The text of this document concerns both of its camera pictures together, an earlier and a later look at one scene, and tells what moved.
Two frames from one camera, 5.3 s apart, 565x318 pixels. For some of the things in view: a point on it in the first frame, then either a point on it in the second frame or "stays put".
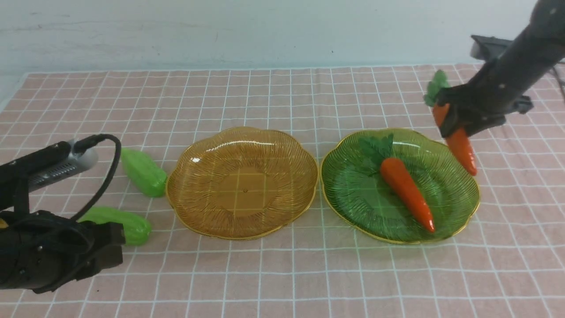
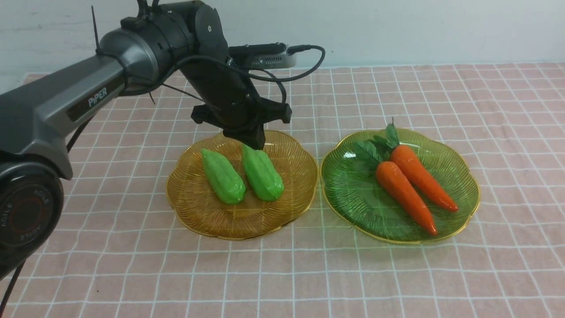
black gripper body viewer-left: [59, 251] -> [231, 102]
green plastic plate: [360, 196] stays put
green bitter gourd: [146, 176] -> [265, 180]
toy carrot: [459, 141] -> [402, 155]
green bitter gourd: [137, 230] -> [227, 187]
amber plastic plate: [241, 183] stays put
